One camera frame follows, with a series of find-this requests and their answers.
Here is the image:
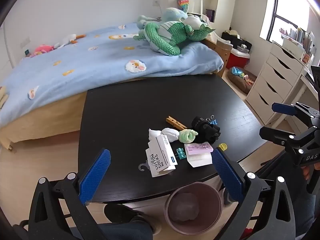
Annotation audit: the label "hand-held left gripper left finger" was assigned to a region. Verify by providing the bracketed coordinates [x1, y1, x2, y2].
[27, 149, 112, 240]

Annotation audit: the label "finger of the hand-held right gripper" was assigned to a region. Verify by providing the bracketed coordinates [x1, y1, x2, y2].
[271, 102, 320, 120]
[259, 126, 303, 147]

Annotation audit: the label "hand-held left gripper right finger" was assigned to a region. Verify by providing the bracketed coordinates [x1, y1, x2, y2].
[211, 148, 298, 240]

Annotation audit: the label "pink sock label pack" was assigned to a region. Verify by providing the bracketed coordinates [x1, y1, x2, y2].
[184, 142, 214, 167]

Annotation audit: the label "black sock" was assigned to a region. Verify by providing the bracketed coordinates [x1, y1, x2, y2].
[197, 125, 221, 143]

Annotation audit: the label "white sock packaging box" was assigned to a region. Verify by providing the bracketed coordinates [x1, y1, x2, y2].
[145, 134, 178, 178]

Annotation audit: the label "pink round waste bin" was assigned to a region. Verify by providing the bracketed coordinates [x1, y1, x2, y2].
[164, 182, 223, 235]

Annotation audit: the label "person's right hand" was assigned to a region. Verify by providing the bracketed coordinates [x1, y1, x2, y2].
[301, 165, 312, 181]

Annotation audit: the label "white drawer unit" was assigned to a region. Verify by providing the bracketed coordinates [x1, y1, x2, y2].
[246, 41, 309, 128]

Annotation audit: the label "black shoe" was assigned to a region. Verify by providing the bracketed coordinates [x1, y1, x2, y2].
[104, 204, 163, 233]

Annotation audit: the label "clear plastic hanger hook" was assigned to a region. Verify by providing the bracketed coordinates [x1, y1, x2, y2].
[138, 162, 152, 173]

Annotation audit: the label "brown pet bed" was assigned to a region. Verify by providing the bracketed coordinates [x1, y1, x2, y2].
[227, 66, 257, 94]

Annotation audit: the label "person's right leg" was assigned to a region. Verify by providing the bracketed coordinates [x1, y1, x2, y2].
[260, 150, 320, 240]

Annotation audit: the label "person's leg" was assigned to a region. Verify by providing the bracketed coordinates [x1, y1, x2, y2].
[260, 150, 320, 240]
[95, 221, 153, 240]

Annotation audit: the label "green rolled sock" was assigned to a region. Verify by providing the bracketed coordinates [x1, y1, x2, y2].
[179, 129, 198, 143]

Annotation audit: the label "person's left leg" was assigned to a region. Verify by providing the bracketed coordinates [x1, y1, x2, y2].
[95, 221, 153, 240]

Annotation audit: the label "red storage box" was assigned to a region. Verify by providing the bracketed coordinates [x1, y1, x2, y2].
[226, 49, 250, 69]

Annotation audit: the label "white rolled sock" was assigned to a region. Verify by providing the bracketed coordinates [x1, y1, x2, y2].
[161, 127, 180, 142]
[148, 128, 163, 142]

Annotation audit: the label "row of books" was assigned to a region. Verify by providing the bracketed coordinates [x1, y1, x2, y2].
[280, 26, 316, 63]

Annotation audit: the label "wooden clothespin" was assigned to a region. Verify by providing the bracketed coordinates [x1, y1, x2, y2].
[166, 115, 188, 131]

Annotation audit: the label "black bag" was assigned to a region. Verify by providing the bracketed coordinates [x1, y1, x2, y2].
[221, 30, 252, 53]

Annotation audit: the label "window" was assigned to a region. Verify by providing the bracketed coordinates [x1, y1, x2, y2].
[260, 0, 320, 43]

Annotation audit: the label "bed with blue blanket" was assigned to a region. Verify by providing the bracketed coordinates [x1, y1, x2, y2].
[0, 21, 224, 128]

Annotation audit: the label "beige folded clothes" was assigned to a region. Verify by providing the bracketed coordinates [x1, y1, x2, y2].
[0, 86, 9, 109]

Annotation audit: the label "green dragon plush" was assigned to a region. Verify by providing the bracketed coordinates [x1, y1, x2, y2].
[133, 20, 217, 57]

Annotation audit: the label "pink plush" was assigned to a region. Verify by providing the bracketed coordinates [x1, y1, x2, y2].
[30, 44, 54, 57]

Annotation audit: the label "white goose plush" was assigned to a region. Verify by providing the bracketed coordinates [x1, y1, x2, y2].
[54, 34, 87, 49]

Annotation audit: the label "light blue plush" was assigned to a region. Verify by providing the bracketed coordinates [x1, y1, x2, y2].
[137, 7, 190, 29]

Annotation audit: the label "black hair tie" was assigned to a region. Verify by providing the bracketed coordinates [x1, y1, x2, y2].
[191, 116, 209, 133]

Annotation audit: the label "white wall shelf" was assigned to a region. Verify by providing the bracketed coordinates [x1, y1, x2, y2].
[194, 0, 222, 23]

